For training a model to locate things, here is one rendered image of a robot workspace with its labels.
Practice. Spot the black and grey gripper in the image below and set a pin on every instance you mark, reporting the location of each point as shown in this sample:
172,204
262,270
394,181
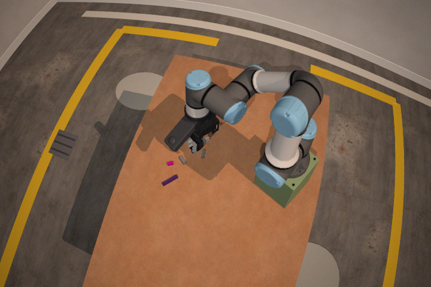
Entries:
197,140

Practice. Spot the purple rod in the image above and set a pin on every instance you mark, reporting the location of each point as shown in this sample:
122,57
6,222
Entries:
170,180

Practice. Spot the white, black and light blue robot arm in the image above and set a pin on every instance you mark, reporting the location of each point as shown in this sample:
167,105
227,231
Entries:
284,157

